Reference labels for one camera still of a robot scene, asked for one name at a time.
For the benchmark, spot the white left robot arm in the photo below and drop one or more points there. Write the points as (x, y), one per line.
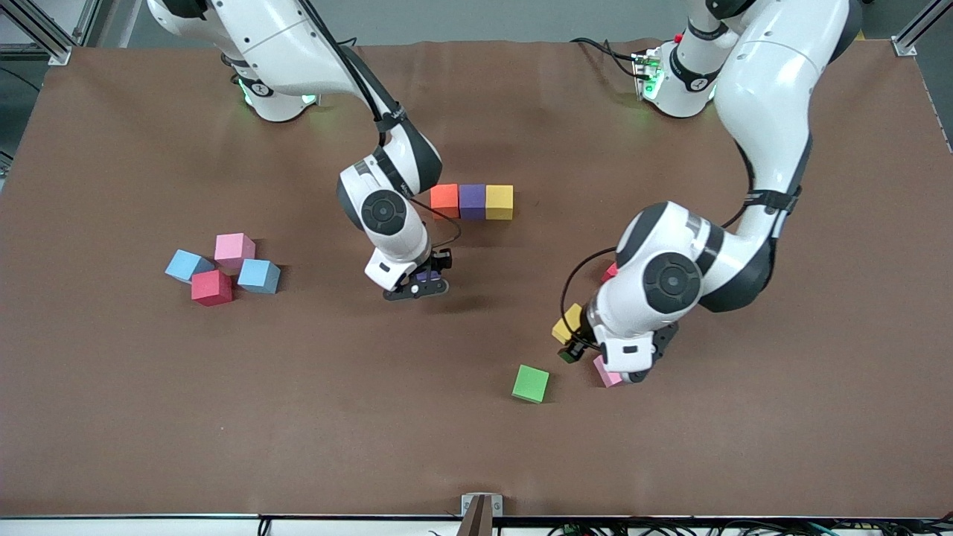
(767, 89)

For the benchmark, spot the orange foam cube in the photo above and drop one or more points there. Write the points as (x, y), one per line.
(444, 201)

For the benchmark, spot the yellow foam cube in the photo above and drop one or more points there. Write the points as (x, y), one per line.
(566, 324)
(499, 202)

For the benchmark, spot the purple foam cube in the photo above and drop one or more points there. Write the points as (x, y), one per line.
(428, 276)
(473, 201)

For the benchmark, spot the brown table cover sheet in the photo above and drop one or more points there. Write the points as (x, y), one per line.
(372, 447)

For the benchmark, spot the blue foam cube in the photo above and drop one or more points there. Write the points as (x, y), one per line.
(182, 265)
(259, 275)

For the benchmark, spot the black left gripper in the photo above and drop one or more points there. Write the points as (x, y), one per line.
(580, 346)

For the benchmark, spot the pink foam cube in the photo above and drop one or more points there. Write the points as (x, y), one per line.
(234, 248)
(604, 374)

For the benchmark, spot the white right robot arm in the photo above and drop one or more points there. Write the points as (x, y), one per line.
(260, 37)

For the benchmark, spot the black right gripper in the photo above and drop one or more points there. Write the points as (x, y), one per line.
(440, 262)

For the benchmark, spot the green foam cube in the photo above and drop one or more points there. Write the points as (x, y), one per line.
(530, 383)

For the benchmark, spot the red foam cube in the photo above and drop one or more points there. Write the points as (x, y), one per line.
(610, 273)
(211, 288)

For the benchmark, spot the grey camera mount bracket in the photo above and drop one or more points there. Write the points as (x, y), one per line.
(467, 505)

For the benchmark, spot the aluminium frame post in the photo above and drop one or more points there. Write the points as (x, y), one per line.
(904, 46)
(56, 52)

